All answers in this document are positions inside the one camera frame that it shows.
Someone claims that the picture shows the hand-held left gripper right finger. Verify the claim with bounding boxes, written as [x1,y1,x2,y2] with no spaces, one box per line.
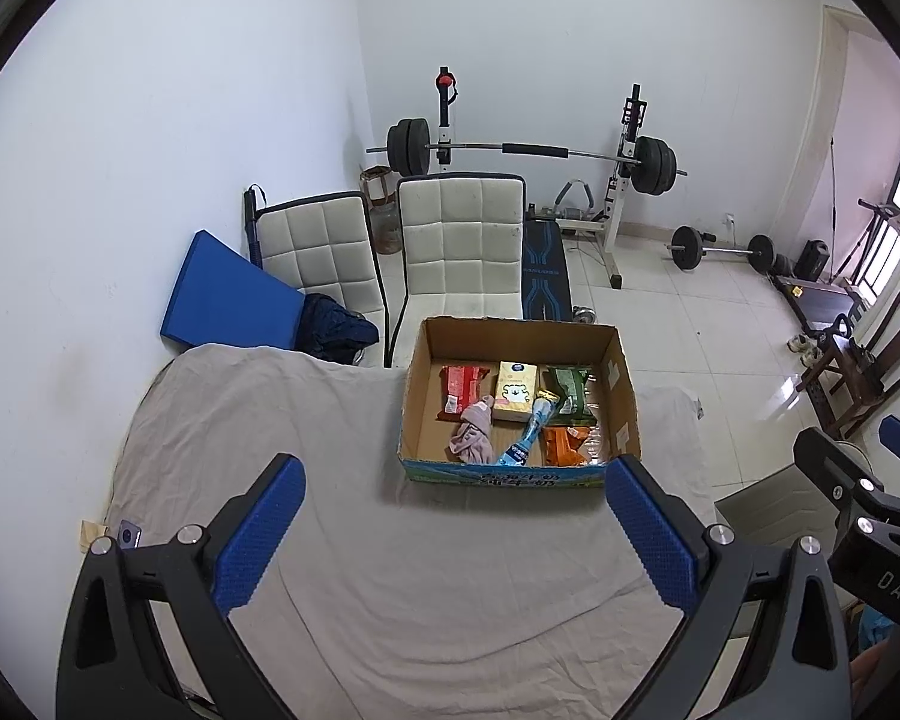
[604,454,852,720]

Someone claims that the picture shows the white padded chair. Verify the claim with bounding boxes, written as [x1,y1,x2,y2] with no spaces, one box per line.
[255,191,387,368]
[386,172,530,368]

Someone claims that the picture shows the red snack packet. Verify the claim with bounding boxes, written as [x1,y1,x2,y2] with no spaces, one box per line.
[436,364,492,422]

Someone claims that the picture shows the blue foam mat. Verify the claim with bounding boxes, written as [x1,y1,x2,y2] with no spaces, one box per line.
[159,230,308,352]

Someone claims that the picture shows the black weight bench pad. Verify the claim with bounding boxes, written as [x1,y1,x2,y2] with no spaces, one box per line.
[521,217,573,323]

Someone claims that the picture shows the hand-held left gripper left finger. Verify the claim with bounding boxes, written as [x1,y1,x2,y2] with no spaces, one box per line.
[56,452,306,720]

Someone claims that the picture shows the black and blue pole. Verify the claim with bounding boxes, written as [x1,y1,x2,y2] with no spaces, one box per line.
[244,186,267,267]

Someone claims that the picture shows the grey sock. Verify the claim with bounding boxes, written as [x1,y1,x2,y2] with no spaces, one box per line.
[445,395,496,464]

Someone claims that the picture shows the cardboard box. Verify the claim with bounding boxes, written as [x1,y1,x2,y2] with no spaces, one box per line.
[397,316,642,490]

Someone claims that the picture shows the large black barbell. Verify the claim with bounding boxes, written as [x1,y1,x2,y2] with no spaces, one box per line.
[366,118,687,196]

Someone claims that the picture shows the yellow tissue pack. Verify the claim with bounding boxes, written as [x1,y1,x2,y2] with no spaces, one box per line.
[491,361,539,421]

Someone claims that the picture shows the black speaker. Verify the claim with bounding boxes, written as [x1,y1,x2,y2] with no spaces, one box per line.
[795,240,830,278]

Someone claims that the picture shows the small black barbell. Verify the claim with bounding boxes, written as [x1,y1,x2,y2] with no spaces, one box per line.
[666,225,777,272]

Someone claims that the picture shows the light blue tube packet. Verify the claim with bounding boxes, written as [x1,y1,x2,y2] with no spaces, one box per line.
[493,388,562,466]

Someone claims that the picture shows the white barbell rack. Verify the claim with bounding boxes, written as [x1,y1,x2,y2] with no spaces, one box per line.
[431,66,646,290]

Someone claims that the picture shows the green snack packet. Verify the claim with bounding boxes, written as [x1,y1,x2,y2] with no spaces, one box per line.
[544,364,596,425]

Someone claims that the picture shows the dark blue bag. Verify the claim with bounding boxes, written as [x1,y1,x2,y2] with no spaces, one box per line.
[300,292,381,365]

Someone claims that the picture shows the orange snack packet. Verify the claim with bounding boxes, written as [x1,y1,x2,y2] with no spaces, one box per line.
[541,425,592,466]

